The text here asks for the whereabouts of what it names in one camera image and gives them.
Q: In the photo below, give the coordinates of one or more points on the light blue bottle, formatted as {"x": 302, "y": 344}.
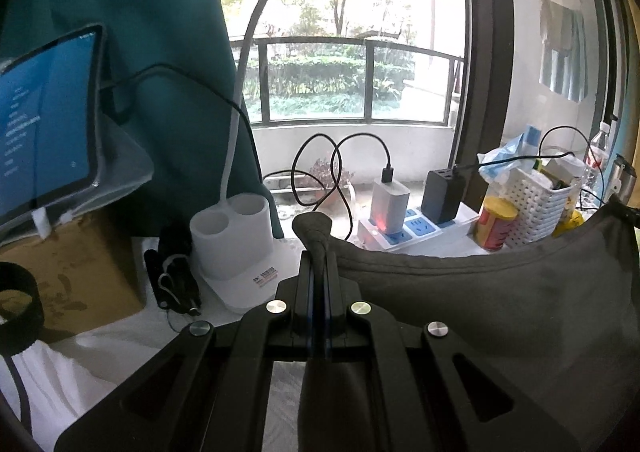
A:
{"x": 531, "y": 134}

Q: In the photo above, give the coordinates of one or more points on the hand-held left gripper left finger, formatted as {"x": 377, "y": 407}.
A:
{"x": 305, "y": 312}

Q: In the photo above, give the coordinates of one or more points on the white charger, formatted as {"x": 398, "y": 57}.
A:
{"x": 391, "y": 204}

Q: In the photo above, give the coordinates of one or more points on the dark window frame post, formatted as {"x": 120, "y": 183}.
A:
{"x": 485, "y": 57}

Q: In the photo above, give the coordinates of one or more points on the white power strip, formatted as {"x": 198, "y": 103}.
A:
{"x": 415, "y": 228}

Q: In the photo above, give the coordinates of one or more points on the white desk lamp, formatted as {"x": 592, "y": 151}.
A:
{"x": 235, "y": 227}

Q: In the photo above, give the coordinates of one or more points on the yellow plastic bag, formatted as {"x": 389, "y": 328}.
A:
{"x": 570, "y": 222}

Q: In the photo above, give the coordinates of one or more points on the tablet with blue screen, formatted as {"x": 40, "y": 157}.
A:
{"x": 45, "y": 122}

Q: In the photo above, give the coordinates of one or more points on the clear water bottle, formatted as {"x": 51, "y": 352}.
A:
{"x": 597, "y": 157}

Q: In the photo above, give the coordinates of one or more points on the brown cardboard box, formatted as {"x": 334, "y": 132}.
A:
{"x": 75, "y": 272}

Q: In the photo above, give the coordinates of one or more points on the red can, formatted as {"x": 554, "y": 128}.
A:
{"x": 495, "y": 227}

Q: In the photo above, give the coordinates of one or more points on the steel thermos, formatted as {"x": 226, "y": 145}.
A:
{"x": 622, "y": 179}

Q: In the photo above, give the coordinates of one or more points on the black multi-port charger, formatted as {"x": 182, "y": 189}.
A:
{"x": 441, "y": 197}

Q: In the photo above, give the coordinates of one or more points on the balcony railing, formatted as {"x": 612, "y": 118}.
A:
{"x": 367, "y": 82}

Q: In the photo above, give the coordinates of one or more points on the clear snack jar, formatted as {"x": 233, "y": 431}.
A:
{"x": 570, "y": 167}

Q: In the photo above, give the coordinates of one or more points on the white perforated plastic basket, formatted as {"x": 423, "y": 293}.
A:
{"x": 537, "y": 204}

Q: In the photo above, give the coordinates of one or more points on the white crumpled cloth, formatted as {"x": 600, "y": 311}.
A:
{"x": 60, "y": 382}

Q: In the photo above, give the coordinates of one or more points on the dark olive knit sweater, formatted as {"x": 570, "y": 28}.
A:
{"x": 500, "y": 307}

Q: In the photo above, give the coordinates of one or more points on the potted dry plant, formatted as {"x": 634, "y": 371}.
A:
{"x": 330, "y": 177}

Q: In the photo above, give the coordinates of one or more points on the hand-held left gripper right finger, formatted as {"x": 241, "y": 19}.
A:
{"x": 331, "y": 312}

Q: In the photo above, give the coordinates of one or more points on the teal curtain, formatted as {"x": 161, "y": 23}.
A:
{"x": 150, "y": 7}

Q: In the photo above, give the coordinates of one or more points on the translucent tablet stand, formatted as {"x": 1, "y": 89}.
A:
{"x": 125, "y": 162}

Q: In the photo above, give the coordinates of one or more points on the black folded item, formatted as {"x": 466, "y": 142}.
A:
{"x": 172, "y": 272}

